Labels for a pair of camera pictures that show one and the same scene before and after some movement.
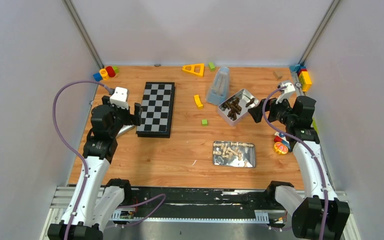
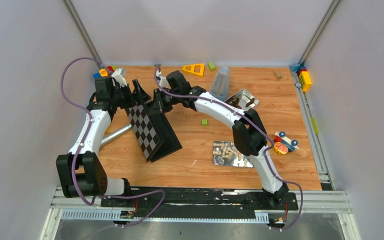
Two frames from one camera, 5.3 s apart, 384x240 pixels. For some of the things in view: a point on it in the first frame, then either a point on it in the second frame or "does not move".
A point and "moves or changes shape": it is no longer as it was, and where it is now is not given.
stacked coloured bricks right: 303,76 does not move
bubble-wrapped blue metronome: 218,90 does not move
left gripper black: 129,116 -> 129,98
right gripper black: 271,105 -> 158,102
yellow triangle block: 197,69 does not move
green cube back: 211,66 does not move
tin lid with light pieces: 239,154 does not move
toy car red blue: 281,143 does not move
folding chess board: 157,111 moves or changes shape
